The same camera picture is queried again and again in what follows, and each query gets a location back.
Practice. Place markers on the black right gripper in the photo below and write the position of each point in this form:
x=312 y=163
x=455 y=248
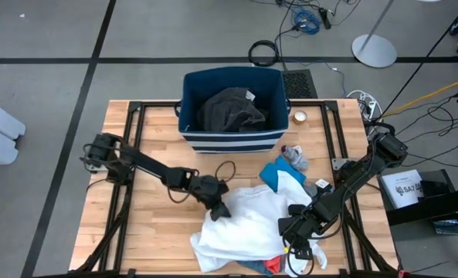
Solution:
x=306 y=224

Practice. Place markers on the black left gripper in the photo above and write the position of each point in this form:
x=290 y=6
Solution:
x=209 y=189

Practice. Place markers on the large white garment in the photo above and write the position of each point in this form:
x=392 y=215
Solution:
x=248 y=228

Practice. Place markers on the coral terry cloth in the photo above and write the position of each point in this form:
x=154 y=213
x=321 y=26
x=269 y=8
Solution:
x=273 y=264

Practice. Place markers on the grey teal sock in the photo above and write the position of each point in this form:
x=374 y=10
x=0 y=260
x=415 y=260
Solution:
x=310 y=189

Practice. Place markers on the bright teal garment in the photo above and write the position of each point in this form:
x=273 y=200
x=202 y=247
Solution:
x=275 y=173

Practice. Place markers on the light grey sock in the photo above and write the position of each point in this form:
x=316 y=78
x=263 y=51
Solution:
x=296 y=158

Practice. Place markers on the dark grey garment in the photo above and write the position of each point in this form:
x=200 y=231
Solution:
x=230 y=112

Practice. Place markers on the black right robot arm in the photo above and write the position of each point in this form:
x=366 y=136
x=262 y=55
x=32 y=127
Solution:
x=352 y=175

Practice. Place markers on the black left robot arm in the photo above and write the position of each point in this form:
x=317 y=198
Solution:
x=147 y=164

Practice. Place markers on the navy white striped fabric basket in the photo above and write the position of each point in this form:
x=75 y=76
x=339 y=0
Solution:
x=232 y=141

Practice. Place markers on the white labelled box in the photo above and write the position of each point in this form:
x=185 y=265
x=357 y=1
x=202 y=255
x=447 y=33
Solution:
x=400 y=189

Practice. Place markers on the tape roll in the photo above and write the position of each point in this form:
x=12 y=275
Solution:
x=300 y=117

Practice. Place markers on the black side cart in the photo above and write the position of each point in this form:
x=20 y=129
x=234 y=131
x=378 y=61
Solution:
x=429 y=208

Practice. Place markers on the black perforated floor mat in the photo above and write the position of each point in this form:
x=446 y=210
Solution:
x=298 y=84

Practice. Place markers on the round grey floor stand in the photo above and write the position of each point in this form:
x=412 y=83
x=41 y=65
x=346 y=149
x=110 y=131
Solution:
x=374 y=51

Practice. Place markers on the black power brick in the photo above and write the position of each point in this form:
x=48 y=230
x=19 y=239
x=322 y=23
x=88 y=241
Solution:
x=325 y=17

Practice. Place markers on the black metal table frame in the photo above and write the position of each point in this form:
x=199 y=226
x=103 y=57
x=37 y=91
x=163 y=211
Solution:
x=134 y=106

